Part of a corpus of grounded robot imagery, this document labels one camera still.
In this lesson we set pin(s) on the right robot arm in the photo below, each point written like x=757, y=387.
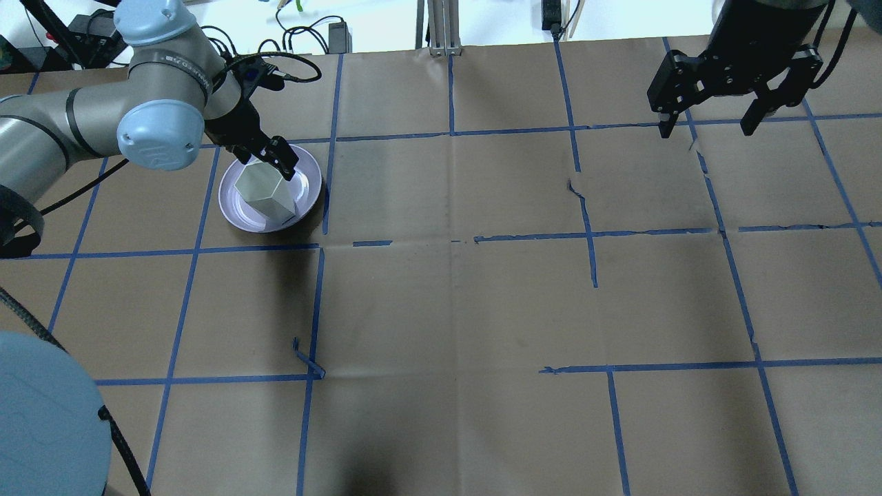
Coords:
x=869, y=11

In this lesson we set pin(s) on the aluminium frame post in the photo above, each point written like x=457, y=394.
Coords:
x=438, y=27

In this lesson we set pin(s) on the white angular cup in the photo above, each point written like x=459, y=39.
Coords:
x=263, y=188

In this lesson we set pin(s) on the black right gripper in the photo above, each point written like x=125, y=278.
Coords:
x=756, y=34

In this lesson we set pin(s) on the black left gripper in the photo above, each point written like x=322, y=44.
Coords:
x=236, y=127

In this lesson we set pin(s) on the lavender plate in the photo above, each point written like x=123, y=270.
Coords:
x=308, y=179

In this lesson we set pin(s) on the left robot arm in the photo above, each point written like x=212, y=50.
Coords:
x=57, y=432

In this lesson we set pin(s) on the black power adapter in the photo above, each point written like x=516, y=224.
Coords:
x=339, y=39

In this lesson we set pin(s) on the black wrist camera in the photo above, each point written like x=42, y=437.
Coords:
x=256, y=73

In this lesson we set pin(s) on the brown paper table cover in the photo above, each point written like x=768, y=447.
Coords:
x=512, y=286

